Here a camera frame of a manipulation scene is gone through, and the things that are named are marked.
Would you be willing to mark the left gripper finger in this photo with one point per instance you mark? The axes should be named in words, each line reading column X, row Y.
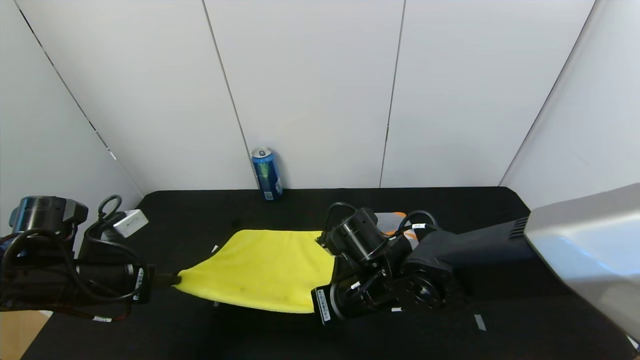
column 167, row 283
column 167, row 277

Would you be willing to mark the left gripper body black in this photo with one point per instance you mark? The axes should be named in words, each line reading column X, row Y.
column 141, row 284

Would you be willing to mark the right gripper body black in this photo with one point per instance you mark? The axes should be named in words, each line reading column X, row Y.
column 322, row 305

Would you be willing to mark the yellow microfibre towel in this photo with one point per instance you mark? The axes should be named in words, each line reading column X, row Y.
column 260, row 270

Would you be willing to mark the grey terry towel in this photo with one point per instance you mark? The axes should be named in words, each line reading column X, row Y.
column 387, row 220

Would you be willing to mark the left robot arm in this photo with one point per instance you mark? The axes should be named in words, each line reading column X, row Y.
column 45, row 215

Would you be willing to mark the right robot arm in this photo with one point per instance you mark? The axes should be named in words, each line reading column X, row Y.
column 475, row 245

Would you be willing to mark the black table cloth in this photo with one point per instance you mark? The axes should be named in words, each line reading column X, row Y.
column 400, row 335

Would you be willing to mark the blue drink can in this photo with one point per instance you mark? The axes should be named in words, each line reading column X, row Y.
column 267, row 175

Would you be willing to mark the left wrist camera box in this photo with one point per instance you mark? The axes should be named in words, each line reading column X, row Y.
column 131, row 223

